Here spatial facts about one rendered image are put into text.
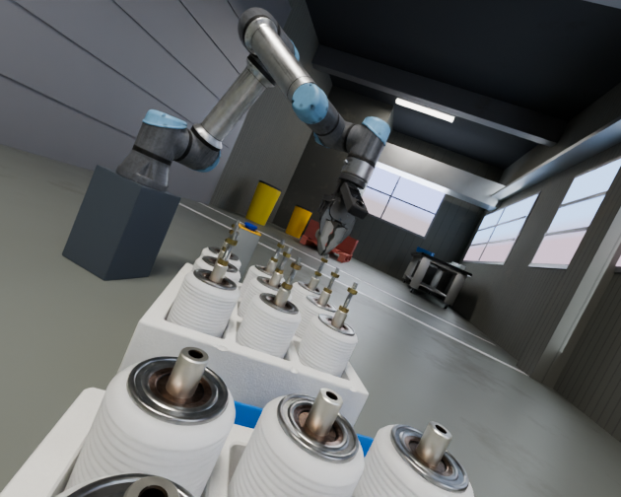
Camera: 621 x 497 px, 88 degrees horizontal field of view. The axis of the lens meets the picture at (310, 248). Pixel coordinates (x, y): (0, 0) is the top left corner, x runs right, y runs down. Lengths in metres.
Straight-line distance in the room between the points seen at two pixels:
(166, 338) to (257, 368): 0.14
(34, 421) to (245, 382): 0.29
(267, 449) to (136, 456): 0.09
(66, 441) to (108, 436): 0.07
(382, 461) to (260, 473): 0.11
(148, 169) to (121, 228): 0.20
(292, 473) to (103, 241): 0.95
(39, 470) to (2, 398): 0.35
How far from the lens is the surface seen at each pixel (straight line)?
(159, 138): 1.12
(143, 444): 0.25
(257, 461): 0.30
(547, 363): 3.32
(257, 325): 0.55
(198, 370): 0.26
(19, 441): 0.60
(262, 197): 5.66
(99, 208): 1.15
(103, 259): 1.12
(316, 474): 0.28
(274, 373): 0.55
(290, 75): 0.86
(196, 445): 0.26
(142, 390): 0.27
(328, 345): 0.58
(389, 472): 0.35
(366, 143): 0.83
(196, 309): 0.54
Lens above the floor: 0.41
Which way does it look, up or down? 4 degrees down
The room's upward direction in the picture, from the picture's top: 24 degrees clockwise
